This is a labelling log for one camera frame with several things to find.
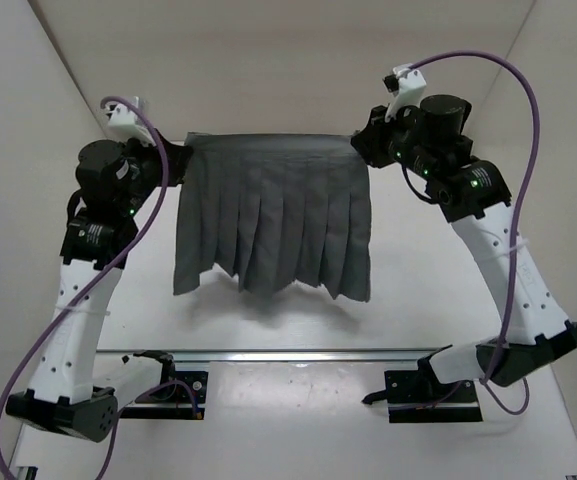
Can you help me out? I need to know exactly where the grey pleated skirt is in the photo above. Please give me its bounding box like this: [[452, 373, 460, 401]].
[[173, 133, 372, 302]]

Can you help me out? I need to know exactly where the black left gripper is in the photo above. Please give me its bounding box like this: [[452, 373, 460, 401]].
[[125, 115, 195, 198]]

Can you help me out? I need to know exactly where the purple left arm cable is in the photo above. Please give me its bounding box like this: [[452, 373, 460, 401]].
[[0, 97, 173, 480]]

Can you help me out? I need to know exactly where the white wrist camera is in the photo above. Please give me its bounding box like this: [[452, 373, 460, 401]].
[[101, 100, 154, 146], [383, 64, 427, 122]]

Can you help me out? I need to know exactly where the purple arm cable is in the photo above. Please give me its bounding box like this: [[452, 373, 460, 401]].
[[402, 52, 540, 416], [0, 97, 173, 480]]

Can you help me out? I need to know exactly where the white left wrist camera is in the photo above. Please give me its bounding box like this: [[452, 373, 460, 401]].
[[101, 100, 154, 146]]

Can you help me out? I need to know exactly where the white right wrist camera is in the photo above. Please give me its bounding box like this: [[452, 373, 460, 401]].
[[383, 64, 427, 122]]

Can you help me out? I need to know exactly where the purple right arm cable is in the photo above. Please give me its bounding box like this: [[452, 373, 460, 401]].
[[402, 52, 540, 416]]

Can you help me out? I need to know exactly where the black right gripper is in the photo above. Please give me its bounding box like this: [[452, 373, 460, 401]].
[[354, 102, 437, 179]]

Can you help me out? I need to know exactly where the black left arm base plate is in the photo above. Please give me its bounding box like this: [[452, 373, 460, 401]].
[[121, 370, 209, 421]]

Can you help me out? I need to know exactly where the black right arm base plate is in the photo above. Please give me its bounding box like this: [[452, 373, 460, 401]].
[[362, 370, 483, 424]]

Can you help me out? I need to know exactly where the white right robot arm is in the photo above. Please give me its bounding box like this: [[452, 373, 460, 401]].
[[351, 95, 577, 401]]

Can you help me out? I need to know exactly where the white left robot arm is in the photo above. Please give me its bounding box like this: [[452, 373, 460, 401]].
[[5, 139, 193, 443]]

